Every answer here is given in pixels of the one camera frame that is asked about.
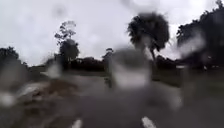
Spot muddy dirt patch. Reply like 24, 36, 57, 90
0, 71, 83, 128

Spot grass verge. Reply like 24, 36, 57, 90
153, 68, 224, 98

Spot robot's own part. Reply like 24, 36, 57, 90
141, 115, 157, 128
71, 118, 83, 128

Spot tall thin tree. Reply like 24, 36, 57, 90
54, 20, 81, 70

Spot wet grey asphalt road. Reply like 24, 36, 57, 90
43, 74, 224, 128

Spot dense dark trees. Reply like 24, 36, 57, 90
175, 0, 224, 70

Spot low dark tree line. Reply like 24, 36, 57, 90
0, 46, 108, 73

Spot palm tree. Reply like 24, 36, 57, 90
127, 12, 171, 80

